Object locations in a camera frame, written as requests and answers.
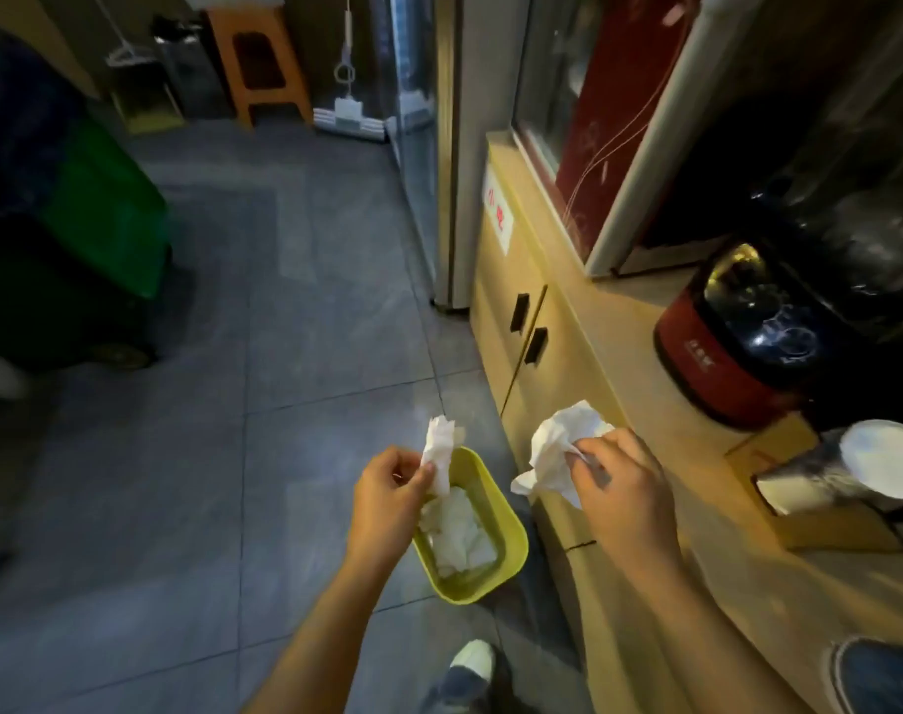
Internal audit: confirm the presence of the cardboard box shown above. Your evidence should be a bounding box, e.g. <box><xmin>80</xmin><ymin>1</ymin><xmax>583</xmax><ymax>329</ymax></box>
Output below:
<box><xmin>724</xmin><ymin>412</ymin><xmax>903</xmax><ymax>555</ymax></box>

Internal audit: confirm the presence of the green wheeled trash bin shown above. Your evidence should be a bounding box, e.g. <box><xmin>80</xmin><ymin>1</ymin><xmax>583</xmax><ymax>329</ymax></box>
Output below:
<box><xmin>0</xmin><ymin>33</ymin><xmax>174</xmax><ymax>374</ymax></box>

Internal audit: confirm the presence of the pile of white used tissues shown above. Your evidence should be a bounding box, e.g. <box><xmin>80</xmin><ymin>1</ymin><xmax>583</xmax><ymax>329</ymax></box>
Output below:
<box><xmin>419</xmin><ymin>486</ymin><xmax>499</xmax><ymax>579</ymax></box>

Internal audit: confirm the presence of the red glass-door cabinet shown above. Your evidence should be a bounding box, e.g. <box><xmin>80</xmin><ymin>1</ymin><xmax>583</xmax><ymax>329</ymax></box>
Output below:
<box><xmin>511</xmin><ymin>0</ymin><xmax>766</xmax><ymax>280</ymax></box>

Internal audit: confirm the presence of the grey trash can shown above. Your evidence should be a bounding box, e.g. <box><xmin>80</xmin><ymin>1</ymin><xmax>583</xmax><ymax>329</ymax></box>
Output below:
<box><xmin>149</xmin><ymin>14</ymin><xmax>234</xmax><ymax>121</ymax></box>

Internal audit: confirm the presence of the person's right hand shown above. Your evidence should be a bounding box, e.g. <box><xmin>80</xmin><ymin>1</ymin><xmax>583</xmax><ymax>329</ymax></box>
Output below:
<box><xmin>566</xmin><ymin>428</ymin><xmax>684</xmax><ymax>578</ymax></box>

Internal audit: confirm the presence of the person's right forearm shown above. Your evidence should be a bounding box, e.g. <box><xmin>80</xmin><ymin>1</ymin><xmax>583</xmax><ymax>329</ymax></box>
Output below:
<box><xmin>616</xmin><ymin>546</ymin><xmax>818</xmax><ymax>714</ymax></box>

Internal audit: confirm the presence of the yellow small waste bin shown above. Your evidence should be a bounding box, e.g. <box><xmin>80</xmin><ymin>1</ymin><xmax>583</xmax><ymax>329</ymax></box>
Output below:
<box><xmin>411</xmin><ymin>446</ymin><xmax>530</xmax><ymax>606</ymax></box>

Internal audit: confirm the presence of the wooden cabinet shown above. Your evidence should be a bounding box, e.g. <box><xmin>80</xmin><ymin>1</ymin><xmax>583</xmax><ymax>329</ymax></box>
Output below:
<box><xmin>469</xmin><ymin>129</ymin><xmax>903</xmax><ymax>714</ymax></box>

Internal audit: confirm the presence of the white shoe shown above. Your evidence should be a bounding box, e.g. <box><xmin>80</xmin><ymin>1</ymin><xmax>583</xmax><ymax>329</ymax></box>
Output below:
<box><xmin>438</xmin><ymin>639</ymin><xmax>498</xmax><ymax>714</ymax></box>

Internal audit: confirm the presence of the person's left forearm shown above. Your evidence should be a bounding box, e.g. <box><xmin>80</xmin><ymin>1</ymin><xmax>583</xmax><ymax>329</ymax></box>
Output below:
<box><xmin>241</xmin><ymin>546</ymin><xmax>421</xmax><ymax>714</ymax></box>

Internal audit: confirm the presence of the person's left hand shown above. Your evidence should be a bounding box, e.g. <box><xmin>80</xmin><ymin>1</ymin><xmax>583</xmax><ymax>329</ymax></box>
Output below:
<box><xmin>346</xmin><ymin>446</ymin><xmax>436</xmax><ymax>567</ymax></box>

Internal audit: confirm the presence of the red electric cooker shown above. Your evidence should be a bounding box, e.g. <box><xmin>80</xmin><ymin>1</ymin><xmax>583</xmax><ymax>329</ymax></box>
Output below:
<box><xmin>653</xmin><ymin>239</ymin><xmax>857</xmax><ymax>432</ymax></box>

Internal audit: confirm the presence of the white warning sticker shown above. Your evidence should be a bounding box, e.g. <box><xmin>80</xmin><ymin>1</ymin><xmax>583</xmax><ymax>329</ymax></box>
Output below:
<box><xmin>482</xmin><ymin>163</ymin><xmax>515</xmax><ymax>258</ymax></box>

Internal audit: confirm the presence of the stainless steel refrigerator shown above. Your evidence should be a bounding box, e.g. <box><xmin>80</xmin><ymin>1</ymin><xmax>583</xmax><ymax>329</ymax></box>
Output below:
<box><xmin>368</xmin><ymin>0</ymin><xmax>536</xmax><ymax>314</ymax></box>

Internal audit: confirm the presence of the orange plastic stool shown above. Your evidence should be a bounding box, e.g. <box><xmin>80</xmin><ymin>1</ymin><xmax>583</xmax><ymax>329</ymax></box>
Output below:
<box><xmin>204</xmin><ymin>3</ymin><xmax>316</xmax><ymax>132</ymax></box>

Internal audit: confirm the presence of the black plastic bag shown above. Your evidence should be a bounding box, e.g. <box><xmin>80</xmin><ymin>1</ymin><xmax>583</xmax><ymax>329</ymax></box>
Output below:
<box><xmin>745</xmin><ymin>62</ymin><xmax>903</xmax><ymax>433</ymax></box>

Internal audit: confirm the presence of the white tissue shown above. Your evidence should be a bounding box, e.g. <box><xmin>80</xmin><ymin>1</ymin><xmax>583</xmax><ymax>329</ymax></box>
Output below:
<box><xmin>420</xmin><ymin>415</ymin><xmax>467</xmax><ymax>499</ymax></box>
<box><xmin>510</xmin><ymin>400</ymin><xmax>616</xmax><ymax>511</ymax></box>

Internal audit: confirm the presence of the white flat mop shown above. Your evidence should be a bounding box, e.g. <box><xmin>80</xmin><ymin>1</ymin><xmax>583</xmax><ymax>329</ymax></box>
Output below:
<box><xmin>312</xmin><ymin>0</ymin><xmax>390</xmax><ymax>143</ymax></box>

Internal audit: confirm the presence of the broom with dustpan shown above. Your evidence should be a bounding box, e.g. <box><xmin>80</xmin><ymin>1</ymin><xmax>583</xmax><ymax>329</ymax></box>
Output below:
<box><xmin>87</xmin><ymin>0</ymin><xmax>189</xmax><ymax>136</ymax></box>

